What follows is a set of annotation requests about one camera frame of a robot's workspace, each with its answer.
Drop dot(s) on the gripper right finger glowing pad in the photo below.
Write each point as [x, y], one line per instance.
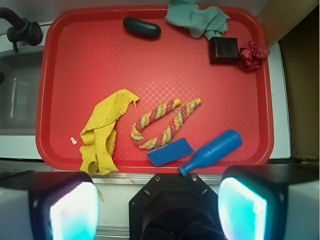
[270, 202]

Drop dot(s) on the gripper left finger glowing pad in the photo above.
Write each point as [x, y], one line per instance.
[48, 206]

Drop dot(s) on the yellow knitted cloth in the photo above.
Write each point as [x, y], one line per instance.
[99, 134]

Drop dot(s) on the teal blue cloth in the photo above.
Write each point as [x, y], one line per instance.
[210, 22]

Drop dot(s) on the small white scrap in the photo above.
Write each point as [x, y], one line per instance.
[73, 141]

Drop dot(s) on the blue plastic bottle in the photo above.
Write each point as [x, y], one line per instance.
[214, 151]

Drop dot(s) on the grey sink basin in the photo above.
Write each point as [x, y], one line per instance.
[20, 74]

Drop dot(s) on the blue sponge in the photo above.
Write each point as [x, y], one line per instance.
[170, 152]

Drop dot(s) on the red plastic tray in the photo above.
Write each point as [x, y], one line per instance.
[89, 55]

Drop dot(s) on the crumpled red paper ball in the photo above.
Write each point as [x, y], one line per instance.
[252, 55]

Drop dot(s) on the dark brown square block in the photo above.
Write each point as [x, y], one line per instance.
[223, 50]

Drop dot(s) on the black faucet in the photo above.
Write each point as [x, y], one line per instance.
[21, 29]

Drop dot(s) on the dark green oval case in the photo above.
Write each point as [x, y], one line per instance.
[142, 28]

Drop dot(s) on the multicolour twisted rope toy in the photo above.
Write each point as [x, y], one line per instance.
[159, 126]

